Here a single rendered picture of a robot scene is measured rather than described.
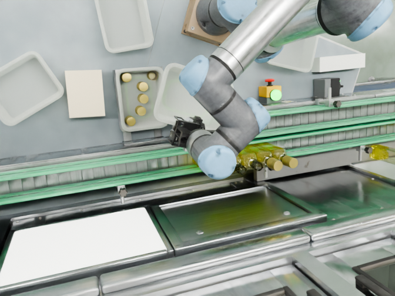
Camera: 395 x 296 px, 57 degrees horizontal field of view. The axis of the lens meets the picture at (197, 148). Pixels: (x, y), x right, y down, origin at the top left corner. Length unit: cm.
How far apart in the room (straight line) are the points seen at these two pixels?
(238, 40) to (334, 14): 27
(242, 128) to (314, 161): 88
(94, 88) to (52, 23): 26
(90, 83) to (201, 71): 65
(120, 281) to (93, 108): 66
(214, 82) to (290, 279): 49
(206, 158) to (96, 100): 66
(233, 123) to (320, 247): 43
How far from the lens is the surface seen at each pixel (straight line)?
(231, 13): 120
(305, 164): 161
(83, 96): 132
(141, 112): 136
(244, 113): 78
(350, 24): 94
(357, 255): 105
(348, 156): 175
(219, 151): 76
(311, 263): 96
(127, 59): 141
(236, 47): 77
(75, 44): 140
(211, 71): 75
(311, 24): 103
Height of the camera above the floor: 215
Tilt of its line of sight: 68 degrees down
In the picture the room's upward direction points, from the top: 121 degrees clockwise
